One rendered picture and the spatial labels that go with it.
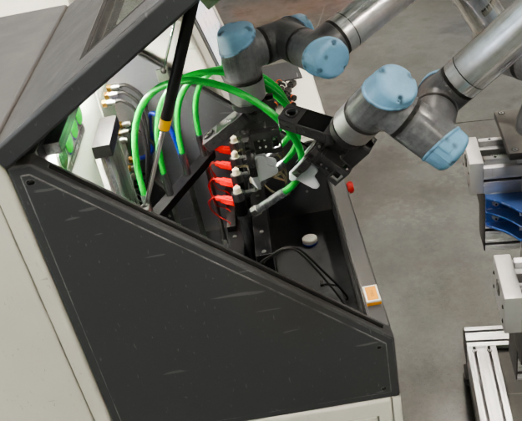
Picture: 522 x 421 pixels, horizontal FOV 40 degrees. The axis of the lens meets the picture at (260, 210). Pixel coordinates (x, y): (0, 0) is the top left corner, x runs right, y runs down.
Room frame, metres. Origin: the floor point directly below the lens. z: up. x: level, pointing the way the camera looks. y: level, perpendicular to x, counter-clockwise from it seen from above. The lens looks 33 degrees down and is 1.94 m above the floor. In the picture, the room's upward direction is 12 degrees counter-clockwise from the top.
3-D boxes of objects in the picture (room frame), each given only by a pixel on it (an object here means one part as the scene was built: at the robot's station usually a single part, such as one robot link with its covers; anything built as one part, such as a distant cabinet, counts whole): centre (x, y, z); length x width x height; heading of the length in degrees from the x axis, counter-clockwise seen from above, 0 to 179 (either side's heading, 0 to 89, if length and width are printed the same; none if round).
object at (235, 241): (1.49, 0.04, 0.91); 0.34 x 0.10 x 0.15; 177
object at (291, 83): (2.09, -0.14, 1.01); 0.23 x 0.11 x 0.06; 177
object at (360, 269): (1.35, -0.20, 0.87); 0.62 x 0.04 x 0.16; 177
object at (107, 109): (1.62, 0.29, 1.20); 0.13 x 0.03 x 0.31; 177
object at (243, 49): (1.36, -0.02, 1.43); 0.09 x 0.08 x 0.11; 113
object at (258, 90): (1.37, -0.02, 1.35); 0.08 x 0.08 x 0.05
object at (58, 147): (1.38, 0.30, 1.43); 0.54 x 0.03 x 0.02; 177
